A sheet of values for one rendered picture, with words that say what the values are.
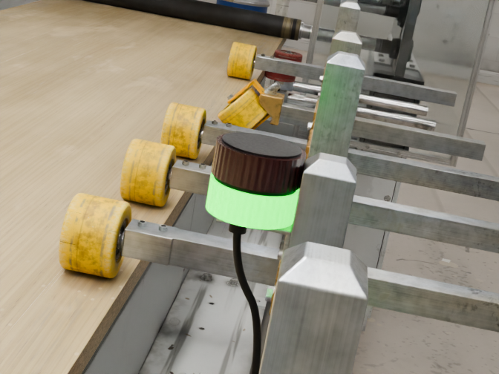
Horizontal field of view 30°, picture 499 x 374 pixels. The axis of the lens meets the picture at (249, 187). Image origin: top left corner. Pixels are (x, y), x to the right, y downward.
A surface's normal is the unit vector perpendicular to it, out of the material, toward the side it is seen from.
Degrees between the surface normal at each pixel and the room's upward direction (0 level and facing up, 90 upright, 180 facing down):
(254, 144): 0
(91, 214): 42
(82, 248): 92
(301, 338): 90
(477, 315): 90
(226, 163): 90
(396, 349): 0
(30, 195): 0
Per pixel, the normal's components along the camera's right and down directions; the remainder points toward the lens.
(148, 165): 0.00, -0.29
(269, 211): 0.37, 0.33
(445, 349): 0.17, -0.94
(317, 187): -0.11, 0.27
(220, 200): -0.68, 0.11
